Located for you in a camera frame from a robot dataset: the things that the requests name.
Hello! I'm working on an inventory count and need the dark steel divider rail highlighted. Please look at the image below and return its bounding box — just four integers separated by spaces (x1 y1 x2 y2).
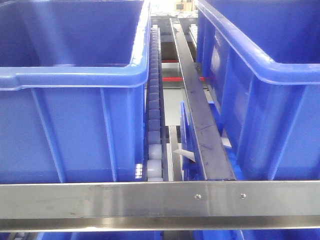
170 18 236 181

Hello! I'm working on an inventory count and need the large blue bin right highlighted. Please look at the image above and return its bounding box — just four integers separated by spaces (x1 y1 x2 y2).
197 0 320 180

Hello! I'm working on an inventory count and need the white roller track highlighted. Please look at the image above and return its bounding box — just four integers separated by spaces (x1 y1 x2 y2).
145 24 163 182

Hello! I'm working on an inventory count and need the white paper label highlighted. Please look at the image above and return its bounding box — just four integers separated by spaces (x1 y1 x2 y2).
173 149 196 162

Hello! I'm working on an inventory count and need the large blue bin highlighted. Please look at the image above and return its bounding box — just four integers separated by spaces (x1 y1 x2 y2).
197 0 320 180
0 0 151 184

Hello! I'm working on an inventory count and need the steel front shelf rail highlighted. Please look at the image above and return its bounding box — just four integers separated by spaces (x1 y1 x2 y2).
0 180 320 232

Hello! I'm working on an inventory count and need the large blue bin left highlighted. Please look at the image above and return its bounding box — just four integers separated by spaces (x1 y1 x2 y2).
0 0 151 184

